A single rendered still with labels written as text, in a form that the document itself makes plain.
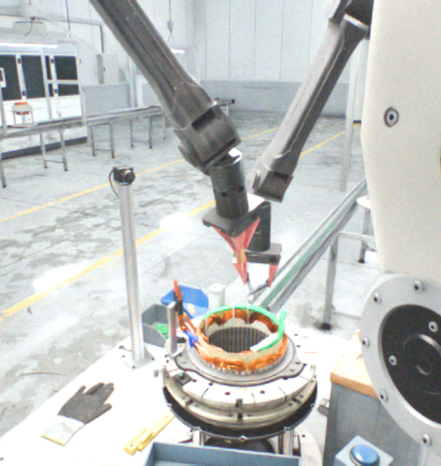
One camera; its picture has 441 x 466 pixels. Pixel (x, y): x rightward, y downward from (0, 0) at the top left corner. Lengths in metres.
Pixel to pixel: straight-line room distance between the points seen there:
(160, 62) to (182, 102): 0.06
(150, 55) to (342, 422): 0.81
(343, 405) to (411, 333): 0.63
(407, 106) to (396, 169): 0.04
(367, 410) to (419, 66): 0.79
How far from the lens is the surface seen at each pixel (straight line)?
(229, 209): 0.75
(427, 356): 0.40
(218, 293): 1.00
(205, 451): 0.82
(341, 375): 0.98
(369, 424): 1.03
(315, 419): 1.30
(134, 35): 0.66
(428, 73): 0.31
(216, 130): 0.68
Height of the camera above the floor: 1.65
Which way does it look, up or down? 21 degrees down
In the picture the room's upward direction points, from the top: straight up
